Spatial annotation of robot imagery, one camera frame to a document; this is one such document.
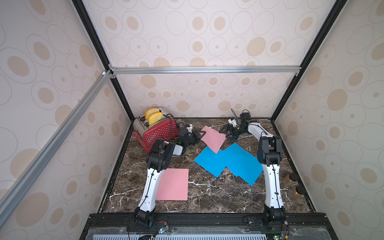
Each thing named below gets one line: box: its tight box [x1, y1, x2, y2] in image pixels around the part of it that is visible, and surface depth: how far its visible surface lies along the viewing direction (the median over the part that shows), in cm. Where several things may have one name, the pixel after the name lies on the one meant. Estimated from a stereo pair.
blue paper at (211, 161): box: [193, 146, 226, 178], surface depth 100 cm
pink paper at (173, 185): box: [156, 168, 189, 201], surface depth 90 cm
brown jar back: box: [283, 173, 299, 187], surface depth 82 cm
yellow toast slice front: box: [148, 111, 164, 126], surface depth 95 cm
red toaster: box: [133, 115, 178, 152], surface depth 96 cm
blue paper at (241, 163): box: [219, 142, 264, 186], surface depth 97 cm
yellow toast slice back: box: [145, 107, 160, 120], surface depth 97 cm
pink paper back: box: [200, 125, 227, 154], surface depth 107 cm
